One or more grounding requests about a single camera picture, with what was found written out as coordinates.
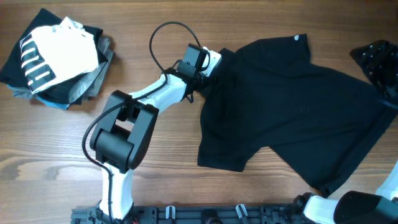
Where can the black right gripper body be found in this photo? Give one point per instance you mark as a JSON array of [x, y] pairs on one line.
[[384, 66]]

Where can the blue folded shirt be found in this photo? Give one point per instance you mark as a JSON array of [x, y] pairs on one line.
[[53, 104]]

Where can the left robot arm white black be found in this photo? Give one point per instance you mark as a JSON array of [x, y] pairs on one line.
[[121, 135]]

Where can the grey folded shirt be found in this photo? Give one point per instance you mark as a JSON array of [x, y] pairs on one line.
[[74, 90]]

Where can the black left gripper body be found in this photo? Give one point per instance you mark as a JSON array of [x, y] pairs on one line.
[[205, 83]]

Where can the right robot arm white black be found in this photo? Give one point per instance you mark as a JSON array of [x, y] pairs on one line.
[[354, 207]]

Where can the black t-shirt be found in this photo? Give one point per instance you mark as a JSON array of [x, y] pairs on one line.
[[320, 121]]

